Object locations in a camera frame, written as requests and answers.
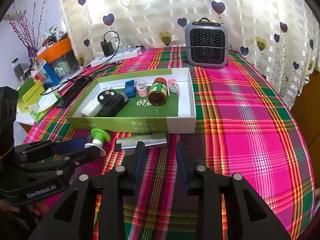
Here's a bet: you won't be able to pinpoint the dark green cardboard box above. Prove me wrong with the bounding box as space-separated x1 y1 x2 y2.
17 79 38 93

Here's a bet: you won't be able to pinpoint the black power adapter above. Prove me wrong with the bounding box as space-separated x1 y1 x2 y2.
101 40 113 57

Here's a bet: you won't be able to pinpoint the black smartphone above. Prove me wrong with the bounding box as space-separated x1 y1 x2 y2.
55 76 93 109

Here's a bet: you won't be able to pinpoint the grey fan heater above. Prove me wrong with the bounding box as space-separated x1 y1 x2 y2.
184 17 229 68

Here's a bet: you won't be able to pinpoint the orange-lidded clear container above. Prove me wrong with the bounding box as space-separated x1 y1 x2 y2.
37 37 80 75

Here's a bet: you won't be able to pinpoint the green and white cardboard box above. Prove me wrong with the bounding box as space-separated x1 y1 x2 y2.
65 67 197 134

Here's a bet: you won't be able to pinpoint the silver tube with black cap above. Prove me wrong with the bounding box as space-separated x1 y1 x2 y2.
115 132 168 152

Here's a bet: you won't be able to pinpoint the pink plaid tablecloth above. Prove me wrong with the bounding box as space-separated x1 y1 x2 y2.
25 46 314 240

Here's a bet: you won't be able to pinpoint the pink plastic clip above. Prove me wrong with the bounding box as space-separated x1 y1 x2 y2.
136 80 148 97
167 79 181 97

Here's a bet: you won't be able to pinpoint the person's left forearm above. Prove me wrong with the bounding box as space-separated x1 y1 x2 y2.
0 211 40 240

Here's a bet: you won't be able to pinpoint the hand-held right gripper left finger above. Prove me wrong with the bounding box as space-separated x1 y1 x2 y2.
28 141 146 240

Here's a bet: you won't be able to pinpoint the blue USB device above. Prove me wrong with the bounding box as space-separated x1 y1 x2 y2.
124 80 137 98

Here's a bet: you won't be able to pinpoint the person's left hand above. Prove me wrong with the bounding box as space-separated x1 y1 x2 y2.
0 199 50 216

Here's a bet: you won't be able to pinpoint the yellow-green cardboard box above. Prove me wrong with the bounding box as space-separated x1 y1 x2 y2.
16 80 47 113

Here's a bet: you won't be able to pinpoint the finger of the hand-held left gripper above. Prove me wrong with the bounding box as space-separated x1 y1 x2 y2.
17 146 101 178
14 137 87 162

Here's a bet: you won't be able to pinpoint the black disc with magnets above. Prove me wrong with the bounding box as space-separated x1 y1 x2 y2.
97 91 118 107

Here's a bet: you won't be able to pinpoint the heart-print curtain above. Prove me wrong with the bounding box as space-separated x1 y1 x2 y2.
59 0 320 110

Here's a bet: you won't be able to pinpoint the purple decorative branches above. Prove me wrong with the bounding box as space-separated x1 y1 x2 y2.
7 0 50 55

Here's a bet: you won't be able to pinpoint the black clip clear tip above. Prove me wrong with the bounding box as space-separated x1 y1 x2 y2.
97 92 130 117

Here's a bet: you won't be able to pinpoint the blue carton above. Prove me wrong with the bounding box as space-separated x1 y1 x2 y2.
37 59 61 87

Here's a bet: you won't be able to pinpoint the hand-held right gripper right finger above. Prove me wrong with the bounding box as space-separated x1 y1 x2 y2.
175 142 292 240

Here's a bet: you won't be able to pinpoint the green-capped white round device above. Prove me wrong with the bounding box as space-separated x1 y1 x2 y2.
84 128 111 157

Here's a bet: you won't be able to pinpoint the black charging cable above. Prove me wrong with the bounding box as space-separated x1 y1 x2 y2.
40 31 125 97

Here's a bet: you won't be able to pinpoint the glass jar with dark contents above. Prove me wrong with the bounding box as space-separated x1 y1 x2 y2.
11 58 25 82

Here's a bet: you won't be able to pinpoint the green tissue pack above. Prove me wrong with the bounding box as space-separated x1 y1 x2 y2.
29 92 62 123

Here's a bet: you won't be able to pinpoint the white USB charger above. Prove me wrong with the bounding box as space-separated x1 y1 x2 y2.
80 101 103 118

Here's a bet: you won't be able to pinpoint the brown bottle with red cap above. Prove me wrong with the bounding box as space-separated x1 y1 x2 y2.
148 77 168 107

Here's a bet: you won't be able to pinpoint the white power strip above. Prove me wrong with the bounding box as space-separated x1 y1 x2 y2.
90 47 142 67

